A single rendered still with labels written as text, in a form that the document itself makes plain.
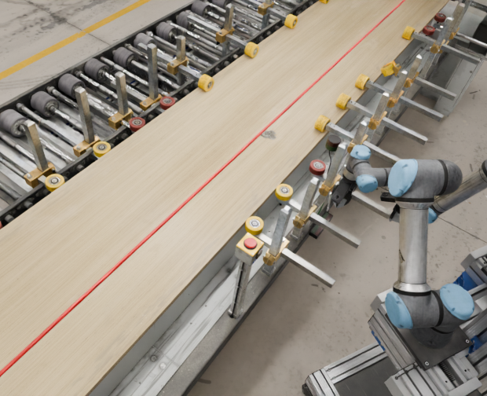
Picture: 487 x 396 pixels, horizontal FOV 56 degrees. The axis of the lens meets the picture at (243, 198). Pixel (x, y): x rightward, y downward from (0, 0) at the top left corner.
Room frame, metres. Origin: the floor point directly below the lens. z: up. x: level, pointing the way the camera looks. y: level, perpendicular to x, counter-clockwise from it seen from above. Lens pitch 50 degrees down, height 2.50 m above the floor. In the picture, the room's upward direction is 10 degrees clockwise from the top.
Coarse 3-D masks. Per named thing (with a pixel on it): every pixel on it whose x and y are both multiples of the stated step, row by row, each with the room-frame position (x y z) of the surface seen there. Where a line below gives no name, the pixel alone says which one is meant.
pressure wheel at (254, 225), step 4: (252, 216) 1.25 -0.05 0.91; (248, 220) 1.22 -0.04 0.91; (252, 220) 1.23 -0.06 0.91; (256, 220) 1.23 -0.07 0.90; (260, 220) 1.23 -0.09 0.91; (248, 224) 1.20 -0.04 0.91; (252, 224) 1.21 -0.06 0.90; (256, 224) 1.21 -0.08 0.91; (260, 224) 1.21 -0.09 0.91; (248, 228) 1.18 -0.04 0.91; (252, 228) 1.18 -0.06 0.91; (256, 228) 1.19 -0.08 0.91; (260, 228) 1.19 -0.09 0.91; (248, 232) 1.18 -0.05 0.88; (252, 232) 1.17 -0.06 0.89; (256, 232) 1.18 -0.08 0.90; (260, 232) 1.19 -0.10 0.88
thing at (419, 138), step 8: (352, 104) 2.10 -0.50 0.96; (360, 104) 2.11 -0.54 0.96; (360, 112) 2.07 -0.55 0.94; (368, 112) 2.05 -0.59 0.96; (384, 120) 2.01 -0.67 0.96; (392, 128) 1.98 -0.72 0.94; (400, 128) 1.97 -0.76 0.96; (408, 136) 1.94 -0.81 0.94; (416, 136) 1.93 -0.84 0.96; (424, 144) 1.90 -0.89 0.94
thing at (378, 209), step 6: (312, 174) 1.63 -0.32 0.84; (324, 174) 1.63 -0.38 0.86; (324, 180) 1.60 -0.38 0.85; (336, 186) 1.57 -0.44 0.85; (354, 192) 1.54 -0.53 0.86; (354, 198) 1.52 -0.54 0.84; (360, 198) 1.51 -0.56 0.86; (366, 198) 1.52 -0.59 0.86; (366, 204) 1.49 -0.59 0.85; (372, 204) 1.48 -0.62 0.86; (378, 204) 1.49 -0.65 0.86; (372, 210) 1.47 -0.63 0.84; (378, 210) 1.46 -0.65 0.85; (384, 210) 1.46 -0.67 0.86; (384, 216) 1.44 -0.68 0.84
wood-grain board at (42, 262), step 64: (384, 0) 3.53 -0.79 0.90; (256, 64) 2.40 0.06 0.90; (320, 64) 2.52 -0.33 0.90; (384, 64) 2.65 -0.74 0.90; (192, 128) 1.75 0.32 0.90; (256, 128) 1.83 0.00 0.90; (64, 192) 1.20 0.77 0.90; (128, 192) 1.26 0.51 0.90; (192, 192) 1.33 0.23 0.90; (256, 192) 1.39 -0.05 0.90; (0, 256) 0.84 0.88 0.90; (64, 256) 0.89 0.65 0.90; (192, 256) 1.00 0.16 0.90; (0, 320) 0.60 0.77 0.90; (64, 320) 0.64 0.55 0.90; (128, 320) 0.68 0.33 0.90; (0, 384) 0.40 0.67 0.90; (64, 384) 0.43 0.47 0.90
